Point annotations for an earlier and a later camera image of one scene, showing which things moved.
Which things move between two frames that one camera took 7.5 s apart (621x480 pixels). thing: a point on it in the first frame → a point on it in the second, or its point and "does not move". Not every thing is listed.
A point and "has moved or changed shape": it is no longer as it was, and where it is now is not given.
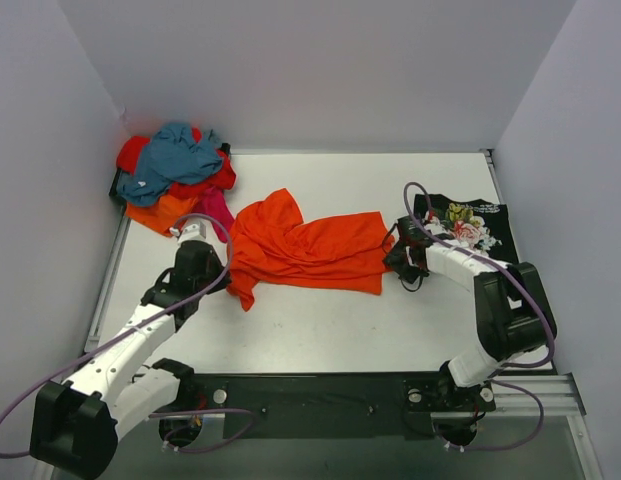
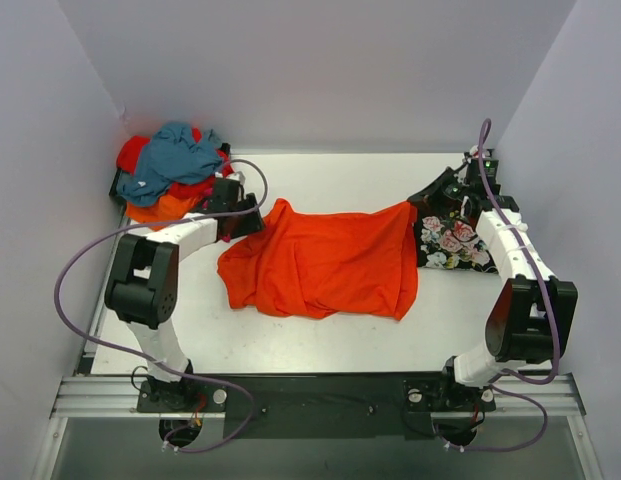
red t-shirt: (128, 150) does not move
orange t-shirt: (269, 240) has moved or changed shape
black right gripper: (399, 255) → (429, 191)
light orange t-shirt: (163, 214) does not move
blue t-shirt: (172, 157) does not move
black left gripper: (216, 279) → (250, 216)
